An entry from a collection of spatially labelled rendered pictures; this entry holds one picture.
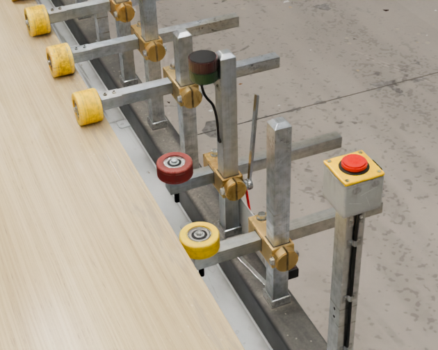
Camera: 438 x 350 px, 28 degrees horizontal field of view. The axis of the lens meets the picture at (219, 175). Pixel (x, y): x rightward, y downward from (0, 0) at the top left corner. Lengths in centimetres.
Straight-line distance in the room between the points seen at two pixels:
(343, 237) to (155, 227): 47
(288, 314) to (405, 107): 212
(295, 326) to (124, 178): 48
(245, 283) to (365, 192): 62
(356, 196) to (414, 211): 191
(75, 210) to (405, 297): 141
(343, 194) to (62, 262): 61
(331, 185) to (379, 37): 305
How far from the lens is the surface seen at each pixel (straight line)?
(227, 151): 188
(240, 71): 216
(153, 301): 160
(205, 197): 214
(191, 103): 206
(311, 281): 294
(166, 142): 235
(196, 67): 174
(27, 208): 185
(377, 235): 314
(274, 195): 166
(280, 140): 159
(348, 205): 136
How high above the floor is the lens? 202
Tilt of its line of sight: 36 degrees down
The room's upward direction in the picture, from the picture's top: 2 degrees counter-clockwise
